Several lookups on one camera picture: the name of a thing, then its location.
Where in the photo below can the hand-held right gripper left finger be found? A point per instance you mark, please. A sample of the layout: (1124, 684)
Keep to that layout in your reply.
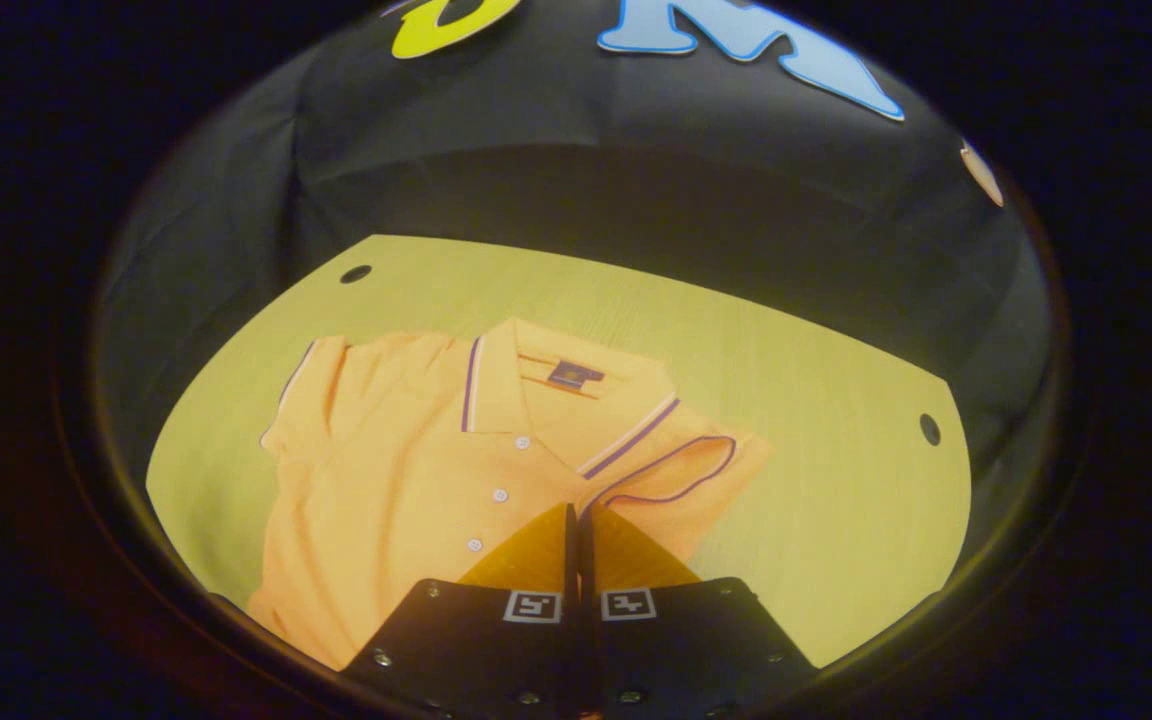
(496, 650)

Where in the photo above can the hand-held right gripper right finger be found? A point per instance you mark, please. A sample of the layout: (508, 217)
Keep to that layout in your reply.
(686, 650)

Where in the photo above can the orange T-shirt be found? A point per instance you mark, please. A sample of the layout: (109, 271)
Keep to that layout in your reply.
(396, 500)

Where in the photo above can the black backdrop cloth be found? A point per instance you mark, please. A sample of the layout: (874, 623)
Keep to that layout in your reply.
(576, 170)

